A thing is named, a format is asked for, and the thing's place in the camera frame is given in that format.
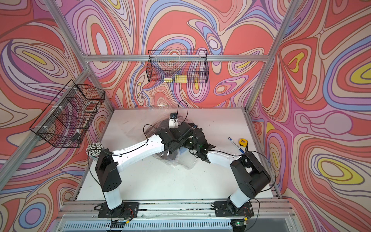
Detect black wire basket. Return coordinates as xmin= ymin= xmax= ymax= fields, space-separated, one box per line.
xmin=29 ymin=80 xmax=106 ymax=148
xmin=146 ymin=49 xmax=209 ymax=84

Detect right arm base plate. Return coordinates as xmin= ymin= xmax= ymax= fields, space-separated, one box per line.
xmin=210 ymin=201 xmax=254 ymax=218

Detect blue white marker pen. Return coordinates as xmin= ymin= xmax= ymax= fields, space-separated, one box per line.
xmin=228 ymin=137 xmax=245 ymax=154

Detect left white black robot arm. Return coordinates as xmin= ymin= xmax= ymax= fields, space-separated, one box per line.
xmin=95 ymin=122 xmax=197 ymax=210

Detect black wire basket left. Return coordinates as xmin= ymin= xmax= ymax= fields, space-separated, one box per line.
xmin=29 ymin=80 xmax=106 ymax=148

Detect black wire basket back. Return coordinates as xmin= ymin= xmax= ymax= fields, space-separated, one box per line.
xmin=146 ymin=49 xmax=209 ymax=84

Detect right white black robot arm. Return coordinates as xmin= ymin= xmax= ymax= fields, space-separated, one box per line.
xmin=183 ymin=129 xmax=271 ymax=213

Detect clear plastic vacuum bag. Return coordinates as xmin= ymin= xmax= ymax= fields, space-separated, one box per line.
xmin=145 ymin=112 xmax=199 ymax=170

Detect bundle of white sticks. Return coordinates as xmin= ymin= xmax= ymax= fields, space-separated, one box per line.
xmin=86 ymin=142 xmax=104 ymax=161

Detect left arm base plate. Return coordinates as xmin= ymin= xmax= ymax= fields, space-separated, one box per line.
xmin=95 ymin=202 xmax=139 ymax=219

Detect yellow tape measure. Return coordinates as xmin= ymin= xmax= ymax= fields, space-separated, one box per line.
xmin=239 ymin=138 xmax=248 ymax=151

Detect yellow sticky note blocks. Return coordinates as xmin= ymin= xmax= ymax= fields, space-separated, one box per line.
xmin=164 ymin=74 xmax=188 ymax=83

